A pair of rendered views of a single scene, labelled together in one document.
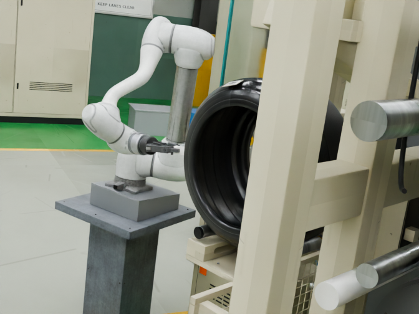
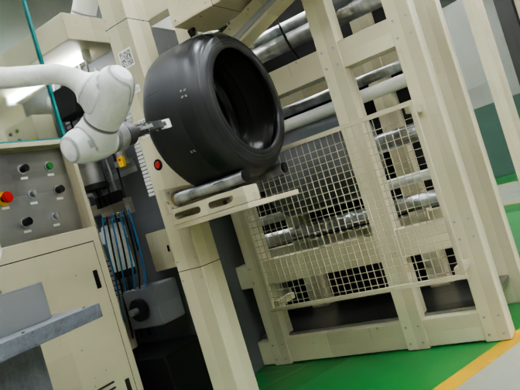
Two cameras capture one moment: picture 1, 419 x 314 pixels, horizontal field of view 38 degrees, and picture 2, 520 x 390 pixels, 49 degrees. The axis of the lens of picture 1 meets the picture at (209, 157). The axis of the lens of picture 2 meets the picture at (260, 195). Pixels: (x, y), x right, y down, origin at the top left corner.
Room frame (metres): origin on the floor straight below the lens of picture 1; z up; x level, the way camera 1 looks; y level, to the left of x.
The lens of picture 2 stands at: (2.34, 1.99, 0.78)
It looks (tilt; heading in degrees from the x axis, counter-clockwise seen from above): 1 degrees up; 261
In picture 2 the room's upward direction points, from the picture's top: 17 degrees counter-clockwise
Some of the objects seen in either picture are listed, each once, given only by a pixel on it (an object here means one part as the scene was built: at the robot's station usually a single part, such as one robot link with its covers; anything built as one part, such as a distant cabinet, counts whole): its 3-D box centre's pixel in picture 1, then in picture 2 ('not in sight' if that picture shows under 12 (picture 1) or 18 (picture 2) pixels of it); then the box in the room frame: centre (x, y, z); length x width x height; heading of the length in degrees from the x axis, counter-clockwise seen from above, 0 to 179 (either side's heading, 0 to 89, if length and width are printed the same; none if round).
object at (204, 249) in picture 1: (229, 240); (213, 204); (2.17, -0.11, 0.83); 0.36 x 0.09 x 0.06; 138
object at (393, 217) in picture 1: (394, 222); not in sight; (1.98, -0.65, 1.05); 0.20 x 0.15 x 0.30; 138
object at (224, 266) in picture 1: (256, 263); (237, 208); (2.08, -0.22, 0.80); 0.37 x 0.36 x 0.02; 48
